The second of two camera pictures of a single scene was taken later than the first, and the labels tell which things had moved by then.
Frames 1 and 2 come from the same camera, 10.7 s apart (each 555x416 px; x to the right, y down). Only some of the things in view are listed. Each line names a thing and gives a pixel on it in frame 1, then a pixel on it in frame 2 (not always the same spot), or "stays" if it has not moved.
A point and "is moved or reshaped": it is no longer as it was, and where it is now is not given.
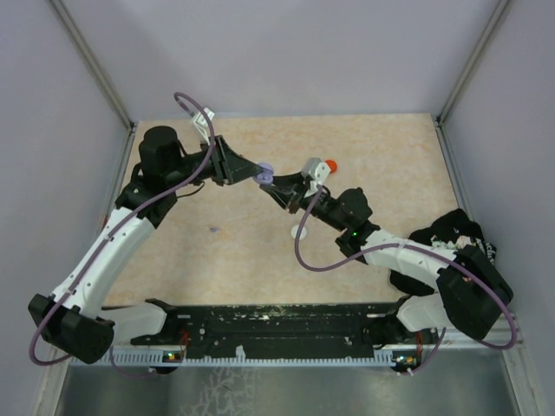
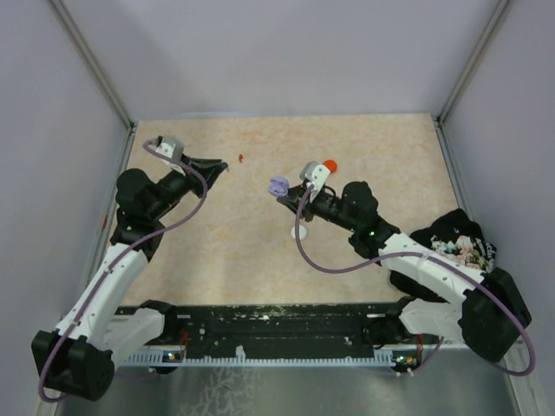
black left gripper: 230,166 → 210,168
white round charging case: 294,232 stays
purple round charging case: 264,178 is moved or reshaped
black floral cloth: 453,232 stays
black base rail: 286,332 stays
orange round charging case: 332,165 stays
